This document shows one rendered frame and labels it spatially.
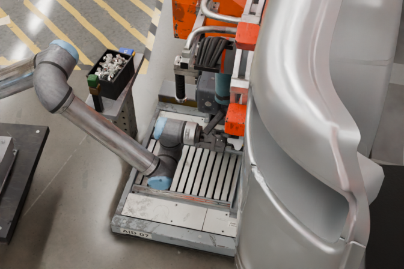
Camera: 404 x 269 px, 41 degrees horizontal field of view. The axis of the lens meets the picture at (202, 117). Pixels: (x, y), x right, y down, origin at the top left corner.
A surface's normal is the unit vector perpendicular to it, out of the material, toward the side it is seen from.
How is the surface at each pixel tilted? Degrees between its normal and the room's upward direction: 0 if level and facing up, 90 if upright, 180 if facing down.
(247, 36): 35
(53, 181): 0
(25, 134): 0
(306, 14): 20
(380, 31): 40
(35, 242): 0
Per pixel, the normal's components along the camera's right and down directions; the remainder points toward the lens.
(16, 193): 0.00, -0.66
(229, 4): -0.22, 0.73
